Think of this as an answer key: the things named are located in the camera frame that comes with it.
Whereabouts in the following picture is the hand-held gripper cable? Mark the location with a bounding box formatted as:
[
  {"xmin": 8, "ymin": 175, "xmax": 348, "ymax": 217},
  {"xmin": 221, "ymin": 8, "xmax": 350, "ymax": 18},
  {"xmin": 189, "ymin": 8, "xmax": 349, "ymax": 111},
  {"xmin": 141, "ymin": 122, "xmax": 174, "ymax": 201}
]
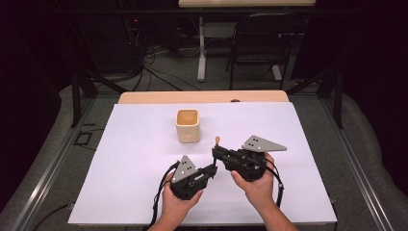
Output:
[
  {"xmin": 147, "ymin": 161, "xmax": 181, "ymax": 231},
  {"xmin": 264, "ymin": 158, "xmax": 286, "ymax": 210}
]

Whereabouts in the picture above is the person's left hand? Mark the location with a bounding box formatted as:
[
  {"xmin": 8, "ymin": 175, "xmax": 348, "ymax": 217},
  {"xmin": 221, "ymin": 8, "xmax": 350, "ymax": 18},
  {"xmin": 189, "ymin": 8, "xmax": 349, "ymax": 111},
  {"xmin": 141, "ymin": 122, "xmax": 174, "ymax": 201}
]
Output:
[{"xmin": 161, "ymin": 180, "xmax": 204, "ymax": 224}]

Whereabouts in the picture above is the left hand-held gripper cable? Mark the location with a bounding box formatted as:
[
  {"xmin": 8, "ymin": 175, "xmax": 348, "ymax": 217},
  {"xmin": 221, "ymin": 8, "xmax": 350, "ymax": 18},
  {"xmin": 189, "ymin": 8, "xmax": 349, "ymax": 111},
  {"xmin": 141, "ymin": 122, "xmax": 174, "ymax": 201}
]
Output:
[{"xmin": 147, "ymin": 161, "xmax": 181, "ymax": 231}]

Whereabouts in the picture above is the black folding chair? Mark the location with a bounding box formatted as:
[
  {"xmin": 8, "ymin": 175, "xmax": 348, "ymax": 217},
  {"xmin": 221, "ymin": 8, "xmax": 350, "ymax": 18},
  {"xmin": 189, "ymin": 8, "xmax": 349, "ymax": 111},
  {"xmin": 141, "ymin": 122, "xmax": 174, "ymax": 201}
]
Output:
[{"xmin": 225, "ymin": 12, "xmax": 306, "ymax": 90}]

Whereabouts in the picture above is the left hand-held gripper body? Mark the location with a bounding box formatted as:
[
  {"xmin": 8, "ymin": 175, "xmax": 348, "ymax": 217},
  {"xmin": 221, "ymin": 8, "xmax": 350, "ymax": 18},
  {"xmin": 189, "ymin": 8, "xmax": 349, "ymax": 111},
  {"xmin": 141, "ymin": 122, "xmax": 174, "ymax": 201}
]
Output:
[{"xmin": 168, "ymin": 154, "xmax": 216, "ymax": 201}]

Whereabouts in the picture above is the person's right hand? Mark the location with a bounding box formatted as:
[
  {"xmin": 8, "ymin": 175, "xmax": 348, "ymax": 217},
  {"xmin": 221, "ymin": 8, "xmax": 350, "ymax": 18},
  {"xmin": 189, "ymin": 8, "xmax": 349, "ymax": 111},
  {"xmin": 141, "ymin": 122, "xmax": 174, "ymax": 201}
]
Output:
[{"xmin": 230, "ymin": 151, "xmax": 277, "ymax": 211}]

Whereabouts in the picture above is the aluminium floor rail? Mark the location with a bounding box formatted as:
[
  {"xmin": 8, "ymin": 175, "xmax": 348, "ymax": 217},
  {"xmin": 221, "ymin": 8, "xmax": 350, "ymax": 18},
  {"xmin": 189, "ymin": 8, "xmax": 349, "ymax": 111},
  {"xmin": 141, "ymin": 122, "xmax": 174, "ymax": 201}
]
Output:
[
  {"xmin": 320, "ymin": 95, "xmax": 395, "ymax": 231},
  {"xmin": 9, "ymin": 95, "xmax": 97, "ymax": 231}
]

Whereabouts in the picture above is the white paper sheet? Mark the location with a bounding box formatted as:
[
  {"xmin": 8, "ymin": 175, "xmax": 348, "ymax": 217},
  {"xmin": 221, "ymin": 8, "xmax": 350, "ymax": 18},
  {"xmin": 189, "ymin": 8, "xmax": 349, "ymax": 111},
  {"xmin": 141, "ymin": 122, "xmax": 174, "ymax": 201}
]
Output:
[{"xmin": 67, "ymin": 101, "xmax": 338, "ymax": 225}]

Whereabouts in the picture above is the black floor cable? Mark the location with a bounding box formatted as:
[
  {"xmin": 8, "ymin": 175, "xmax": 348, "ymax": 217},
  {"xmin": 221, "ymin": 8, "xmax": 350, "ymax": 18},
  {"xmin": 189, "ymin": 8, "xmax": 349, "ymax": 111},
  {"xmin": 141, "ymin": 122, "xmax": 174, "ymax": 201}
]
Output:
[{"xmin": 32, "ymin": 201, "xmax": 76, "ymax": 231}]

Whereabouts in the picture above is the black metal stand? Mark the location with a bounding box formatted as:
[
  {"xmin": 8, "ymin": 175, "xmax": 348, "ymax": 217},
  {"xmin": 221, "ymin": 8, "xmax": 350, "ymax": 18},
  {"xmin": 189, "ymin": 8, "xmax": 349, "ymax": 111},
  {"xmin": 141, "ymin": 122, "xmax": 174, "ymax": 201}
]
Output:
[
  {"xmin": 68, "ymin": 64, "xmax": 128, "ymax": 129},
  {"xmin": 286, "ymin": 61, "xmax": 344, "ymax": 130}
]

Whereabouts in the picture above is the bundle of black floor cables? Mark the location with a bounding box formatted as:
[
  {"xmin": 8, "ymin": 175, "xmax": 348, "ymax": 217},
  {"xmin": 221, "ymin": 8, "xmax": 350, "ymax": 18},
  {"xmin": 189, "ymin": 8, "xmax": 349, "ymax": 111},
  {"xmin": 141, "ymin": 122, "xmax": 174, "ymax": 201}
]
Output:
[{"xmin": 123, "ymin": 15, "xmax": 203, "ymax": 92}]

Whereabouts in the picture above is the right hand-held gripper cable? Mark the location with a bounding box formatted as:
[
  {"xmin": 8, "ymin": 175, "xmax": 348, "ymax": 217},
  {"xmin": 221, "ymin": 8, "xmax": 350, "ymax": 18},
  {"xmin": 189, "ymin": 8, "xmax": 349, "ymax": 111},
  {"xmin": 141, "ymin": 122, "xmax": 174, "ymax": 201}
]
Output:
[{"xmin": 264, "ymin": 158, "xmax": 286, "ymax": 210}]

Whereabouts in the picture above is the white desk frame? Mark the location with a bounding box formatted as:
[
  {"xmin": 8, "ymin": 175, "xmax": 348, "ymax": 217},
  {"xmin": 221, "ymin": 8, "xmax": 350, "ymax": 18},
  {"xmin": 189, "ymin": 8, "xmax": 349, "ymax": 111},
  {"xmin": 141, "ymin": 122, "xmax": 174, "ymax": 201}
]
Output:
[{"xmin": 177, "ymin": 0, "xmax": 317, "ymax": 83}]

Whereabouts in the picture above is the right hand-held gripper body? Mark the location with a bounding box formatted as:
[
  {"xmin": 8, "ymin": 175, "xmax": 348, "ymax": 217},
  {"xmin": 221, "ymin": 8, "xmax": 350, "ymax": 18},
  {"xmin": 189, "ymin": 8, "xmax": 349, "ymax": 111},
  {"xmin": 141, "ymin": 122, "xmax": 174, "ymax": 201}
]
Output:
[{"xmin": 222, "ymin": 134, "xmax": 288, "ymax": 183}]

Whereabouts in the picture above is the wooden pencil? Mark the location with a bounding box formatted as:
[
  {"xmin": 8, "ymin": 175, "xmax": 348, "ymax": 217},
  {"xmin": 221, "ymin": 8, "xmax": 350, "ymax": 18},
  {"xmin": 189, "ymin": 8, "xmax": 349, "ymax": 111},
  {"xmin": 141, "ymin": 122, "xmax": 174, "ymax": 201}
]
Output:
[{"xmin": 214, "ymin": 136, "xmax": 221, "ymax": 168}]

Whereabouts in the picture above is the beige square cup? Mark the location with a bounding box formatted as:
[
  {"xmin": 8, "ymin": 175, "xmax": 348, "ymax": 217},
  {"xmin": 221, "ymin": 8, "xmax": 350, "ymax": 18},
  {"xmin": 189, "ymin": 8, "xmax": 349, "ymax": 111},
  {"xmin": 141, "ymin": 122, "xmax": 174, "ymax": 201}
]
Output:
[{"xmin": 174, "ymin": 108, "xmax": 201, "ymax": 144}]

